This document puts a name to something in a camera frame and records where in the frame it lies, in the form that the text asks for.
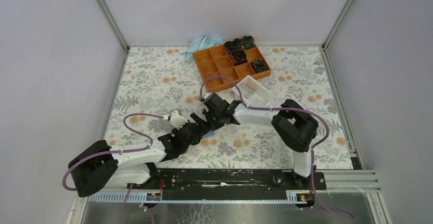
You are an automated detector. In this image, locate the beige card holder wallet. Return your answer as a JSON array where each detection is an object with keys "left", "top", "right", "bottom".
[{"left": 203, "top": 131, "right": 214, "bottom": 139}]

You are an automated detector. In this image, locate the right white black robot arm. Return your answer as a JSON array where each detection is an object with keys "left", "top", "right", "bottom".
[{"left": 200, "top": 93, "right": 318, "bottom": 189}]

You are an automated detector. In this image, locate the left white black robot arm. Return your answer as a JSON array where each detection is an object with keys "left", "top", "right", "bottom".
[{"left": 62, "top": 110, "right": 211, "bottom": 197}]

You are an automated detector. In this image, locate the white card box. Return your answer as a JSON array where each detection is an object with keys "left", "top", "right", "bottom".
[{"left": 231, "top": 75, "right": 274, "bottom": 107}]

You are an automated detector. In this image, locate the orange compartment tray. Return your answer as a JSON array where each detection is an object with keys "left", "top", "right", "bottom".
[{"left": 193, "top": 45, "right": 272, "bottom": 93}]

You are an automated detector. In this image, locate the dark rolled band middle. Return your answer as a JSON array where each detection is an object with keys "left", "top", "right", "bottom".
[{"left": 230, "top": 49, "right": 248, "bottom": 66}]

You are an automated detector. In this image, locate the dark rolled band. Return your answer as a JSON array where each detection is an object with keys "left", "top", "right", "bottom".
[
  {"left": 251, "top": 58, "right": 269, "bottom": 73},
  {"left": 224, "top": 38, "right": 242, "bottom": 55},
  {"left": 230, "top": 49, "right": 248, "bottom": 66}
]

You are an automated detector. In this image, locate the dark rolled band right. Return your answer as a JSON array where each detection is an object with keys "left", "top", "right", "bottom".
[{"left": 251, "top": 58, "right": 269, "bottom": 73}]

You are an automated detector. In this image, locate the dark rolled band top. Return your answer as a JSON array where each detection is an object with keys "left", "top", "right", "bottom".
[{"left": 224, "top": 38, "right": 242, "bottom": 55}]

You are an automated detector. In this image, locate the light blue cloth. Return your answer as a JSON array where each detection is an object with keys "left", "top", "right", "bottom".
[{"left": 185, "top": 35, "right": 223, "bottom": 63}]

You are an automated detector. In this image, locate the dark rolled band corner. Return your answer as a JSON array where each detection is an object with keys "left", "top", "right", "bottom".
[{"left": 240, "top": 35, "right": 256, "bottom": 50}]

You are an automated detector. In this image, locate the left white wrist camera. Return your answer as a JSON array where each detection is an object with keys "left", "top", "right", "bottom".
[{"left": 169, "top": 110, "right": 188, "bottom": 129}]

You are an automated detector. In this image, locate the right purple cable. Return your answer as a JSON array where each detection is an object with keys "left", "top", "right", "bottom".
[{"left": 199, "top": 75, "right": 356, "bottom": 222}]

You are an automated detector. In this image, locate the purple cable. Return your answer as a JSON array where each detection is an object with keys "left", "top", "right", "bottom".
[
  {"left": 199, "top": 75, "right": 356, "bottom": 222},
  {"left": 62, "top": 113, "right": 170, "bottom": 192}
]

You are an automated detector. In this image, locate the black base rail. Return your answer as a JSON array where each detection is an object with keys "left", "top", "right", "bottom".
[{"left": 128, "top": 168, "right": 327, "bottom": 201}]

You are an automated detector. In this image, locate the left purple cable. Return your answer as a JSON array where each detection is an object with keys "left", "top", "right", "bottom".
[{"left": 62, "top": 113, "right": 170, "bottom": 192}]

